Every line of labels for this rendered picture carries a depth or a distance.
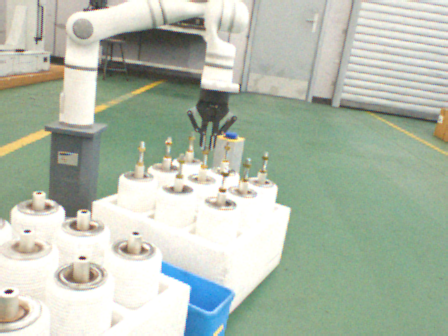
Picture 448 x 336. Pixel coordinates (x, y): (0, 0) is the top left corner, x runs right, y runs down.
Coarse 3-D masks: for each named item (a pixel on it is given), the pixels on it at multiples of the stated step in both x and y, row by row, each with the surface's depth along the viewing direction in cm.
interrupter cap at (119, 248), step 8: (120, 240) 75; (144, 240) 77; (112, 248) 72; (120, 248) 73; (144, 248) 74; (152, 248) 74; (120, 256) 70; (128, 256) 71; (136, 256) 71; (144, 256) 71; (152, 256) 72
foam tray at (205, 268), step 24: (96, 216) 109; (120, 216) 105; (144, 216) 105; (288, 216) 126; (168, 240) 100; (192, 240) 97; (240, 240) 100; (264, 240) 112; (192, 264) 98; (216, 264) 95; (240, 264) 100; (264, 264) 117; (240, 288) 105
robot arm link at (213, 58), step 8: (216, 0) 102; (208, 8) 102; (216, 8) 101; (208, 16) 102; (216, 16) 101; (208, 24) 102; (216, 24) 102; (208, 32) 103; (216, 32) 104; (208, 40) 104; (216, 40) 103; (208, 48) 105; (216, 48) 104; (224, 48) 104; (232, 48) 105; (208, 56) 105; (216, 56) 104; (224, 56) 104; (232, 56) 105; (208, 64) 105; (216, 64) 104; (224, 64) 105; (232, 64) 106
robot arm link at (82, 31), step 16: (144, 0) 124; (80, 16) 120; (96, 16) 121; (112, 16) 122; (128, 16) 123; (144, 16) 124; (160, 16) 125; (80, 32) 120; (96, 32) 122; (112, 32) 123
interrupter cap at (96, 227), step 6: (66, 222) 79; (72, 222) 79; (90, 222) 81; (96, 222) 81; (102, 222) 81; (66, 228) 77; (72, 228) 77; (90, 228) 79; (96, 228) 78; (102, 228) 79; (72, 234) 75; (78, 234) 75; (84, 234) 75; (90, 234) 76; (96, 234) 77
